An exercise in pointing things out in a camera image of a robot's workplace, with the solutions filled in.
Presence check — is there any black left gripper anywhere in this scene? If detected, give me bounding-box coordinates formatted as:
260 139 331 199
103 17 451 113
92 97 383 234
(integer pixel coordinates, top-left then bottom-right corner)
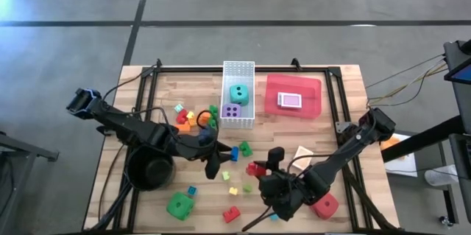
175 134 233 181

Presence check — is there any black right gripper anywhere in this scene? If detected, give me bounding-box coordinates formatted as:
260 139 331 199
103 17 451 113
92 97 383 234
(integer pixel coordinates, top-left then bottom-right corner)
252 146 307 222

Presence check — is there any red two-stud toy block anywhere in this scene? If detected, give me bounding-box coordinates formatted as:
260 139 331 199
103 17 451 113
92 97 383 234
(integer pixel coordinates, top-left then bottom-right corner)
222 206 242 225
245 161 269 178
175 108 190 125

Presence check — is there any long green toy block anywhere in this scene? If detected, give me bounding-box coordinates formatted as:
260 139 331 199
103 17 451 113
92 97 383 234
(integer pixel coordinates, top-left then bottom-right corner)
208 104 219 130

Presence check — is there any purple foam die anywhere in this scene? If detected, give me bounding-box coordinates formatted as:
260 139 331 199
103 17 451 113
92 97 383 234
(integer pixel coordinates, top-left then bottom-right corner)
222 102 243 119

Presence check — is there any red-backed card deck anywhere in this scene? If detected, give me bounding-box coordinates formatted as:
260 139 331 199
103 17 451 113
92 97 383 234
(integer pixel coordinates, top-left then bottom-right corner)
280 92 303 110

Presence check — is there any teal foam die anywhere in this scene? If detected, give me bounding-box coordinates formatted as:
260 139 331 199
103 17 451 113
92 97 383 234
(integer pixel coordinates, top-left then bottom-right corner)
229 83 250 106

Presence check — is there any short green toy block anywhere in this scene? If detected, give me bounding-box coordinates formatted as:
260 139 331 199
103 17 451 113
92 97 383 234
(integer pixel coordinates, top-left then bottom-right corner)
238 140 254 158

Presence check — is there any clear plastic bin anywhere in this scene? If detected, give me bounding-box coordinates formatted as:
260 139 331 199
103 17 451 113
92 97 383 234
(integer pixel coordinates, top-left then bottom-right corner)
169 99 222 136

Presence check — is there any green foam die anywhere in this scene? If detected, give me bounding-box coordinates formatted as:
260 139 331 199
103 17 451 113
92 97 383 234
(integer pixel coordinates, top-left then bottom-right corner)
166 191 196 222

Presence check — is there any black bucket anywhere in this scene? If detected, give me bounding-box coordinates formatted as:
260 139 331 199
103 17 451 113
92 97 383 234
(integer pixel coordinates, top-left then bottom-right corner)
126 144 177 192

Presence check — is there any pink plastic tray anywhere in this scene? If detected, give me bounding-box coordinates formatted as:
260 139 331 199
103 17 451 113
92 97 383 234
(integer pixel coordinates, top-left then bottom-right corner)
263 73 323 120

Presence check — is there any red foam die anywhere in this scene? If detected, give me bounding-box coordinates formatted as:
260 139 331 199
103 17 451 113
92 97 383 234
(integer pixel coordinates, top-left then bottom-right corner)
310 192 340 221

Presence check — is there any white perforated basket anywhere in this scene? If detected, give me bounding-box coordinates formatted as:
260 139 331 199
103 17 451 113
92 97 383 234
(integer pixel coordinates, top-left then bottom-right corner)
219 60 256 130

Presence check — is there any small orange object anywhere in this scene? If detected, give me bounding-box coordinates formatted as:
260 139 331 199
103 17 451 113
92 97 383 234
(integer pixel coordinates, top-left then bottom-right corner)
380 137 402 151

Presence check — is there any white paper sheet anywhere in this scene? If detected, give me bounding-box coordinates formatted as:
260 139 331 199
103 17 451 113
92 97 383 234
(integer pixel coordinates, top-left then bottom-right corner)
381 133 417 178

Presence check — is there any black equipment stand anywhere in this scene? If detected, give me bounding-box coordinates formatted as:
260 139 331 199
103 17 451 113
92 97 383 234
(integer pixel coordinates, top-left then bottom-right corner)
380 80 471 235

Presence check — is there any dark grey side table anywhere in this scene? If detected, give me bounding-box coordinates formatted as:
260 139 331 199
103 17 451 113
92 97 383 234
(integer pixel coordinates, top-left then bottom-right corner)
0 130 60 235

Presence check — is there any black laptop with blue screen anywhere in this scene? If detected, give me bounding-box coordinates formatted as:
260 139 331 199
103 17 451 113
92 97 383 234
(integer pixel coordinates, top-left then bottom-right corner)
443 38 471 85

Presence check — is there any black table frame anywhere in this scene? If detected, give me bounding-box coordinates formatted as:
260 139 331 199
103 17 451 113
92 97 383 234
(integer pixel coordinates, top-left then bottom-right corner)
110 57 402 234

